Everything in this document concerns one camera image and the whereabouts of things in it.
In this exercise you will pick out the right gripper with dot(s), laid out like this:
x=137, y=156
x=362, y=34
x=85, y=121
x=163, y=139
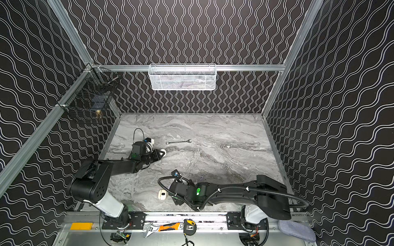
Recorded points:
x=172, y=189

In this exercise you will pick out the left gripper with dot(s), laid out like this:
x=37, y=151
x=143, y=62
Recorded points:
x=154, y=155

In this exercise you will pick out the white earbud charging case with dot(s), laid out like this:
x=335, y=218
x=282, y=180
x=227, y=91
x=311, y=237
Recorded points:
x=163, y=152

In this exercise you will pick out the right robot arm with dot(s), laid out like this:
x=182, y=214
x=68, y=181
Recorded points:
x=269, y=195

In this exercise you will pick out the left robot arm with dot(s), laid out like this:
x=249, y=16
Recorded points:
x=90, y=183

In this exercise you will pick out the silver combination wrench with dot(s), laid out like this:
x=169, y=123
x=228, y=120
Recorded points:
x=176, y=142

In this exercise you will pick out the black yellow tape measure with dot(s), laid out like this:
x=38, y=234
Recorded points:
x=190, y=227

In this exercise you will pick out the orange adjustable wrench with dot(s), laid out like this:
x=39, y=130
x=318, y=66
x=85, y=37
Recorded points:
x=166, y=227

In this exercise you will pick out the brass padlock in basket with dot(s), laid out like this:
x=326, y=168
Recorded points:
x=98, y=114

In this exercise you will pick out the yellow label plate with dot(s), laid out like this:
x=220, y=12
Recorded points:
x=81, y=226

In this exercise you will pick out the grey cloth pad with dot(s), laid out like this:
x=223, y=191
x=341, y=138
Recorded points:
x=297, y=230

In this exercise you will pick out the white wire mesh basket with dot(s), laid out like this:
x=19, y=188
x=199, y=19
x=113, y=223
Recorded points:
x=183, y=77

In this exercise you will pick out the black wire basket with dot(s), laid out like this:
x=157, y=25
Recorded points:
x=95, y=93

